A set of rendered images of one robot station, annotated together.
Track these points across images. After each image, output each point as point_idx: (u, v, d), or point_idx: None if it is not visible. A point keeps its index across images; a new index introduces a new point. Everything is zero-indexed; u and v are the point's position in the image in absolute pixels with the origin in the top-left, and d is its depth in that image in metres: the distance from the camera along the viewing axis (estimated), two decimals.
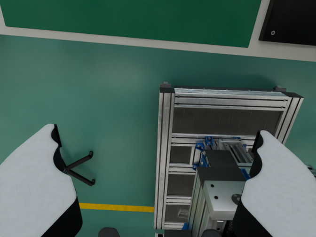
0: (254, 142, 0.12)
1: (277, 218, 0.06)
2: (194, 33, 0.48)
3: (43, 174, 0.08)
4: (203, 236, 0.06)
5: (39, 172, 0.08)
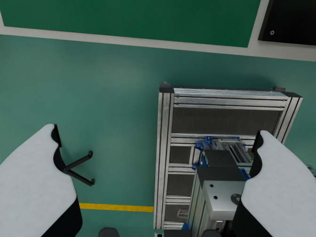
0: (254, 142, 0.12)
1: (277, 218, 0.06)
2: (193, 33, 0.47)
3: (43, 174, 0.08)
4: (203, 236, 0.06)
5: (39, 172, 0.08)
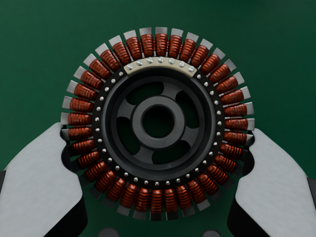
0: None
1: (271, 215, 0.06)
2: None
3: (51, 172, 0.08)
4: (203, 236, 0.06)
5: (47, 170, 0.08)
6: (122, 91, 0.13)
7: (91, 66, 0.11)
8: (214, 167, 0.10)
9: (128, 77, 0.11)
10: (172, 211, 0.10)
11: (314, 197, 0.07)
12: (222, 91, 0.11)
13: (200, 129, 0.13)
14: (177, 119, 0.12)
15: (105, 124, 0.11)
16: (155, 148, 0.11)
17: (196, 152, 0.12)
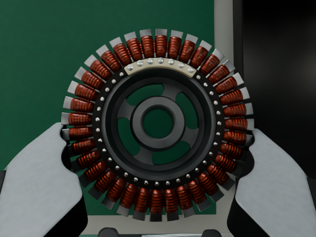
0: None
1: (270, 215, 0.06)
2: None
3: (51, 172, 0.08)
4: (203, 236, 0.06)
5: (47, 170, 0.08)
6: (122, 92, 0.13)
7: (92, 66, 0.11)
8: (214, 167, 0.10)
9: (129, 78, 0.11)
10: (172, 211, 0.10)
11: (314, 197, 0.07)
12: (222, 92, 0.11)
13: (200, 130, 0.13)
14: (177, 120, 0.12)
15: (105, 124, 0.11)
16: (155, 148, 0.11)
17: (196, 153, 0.12)
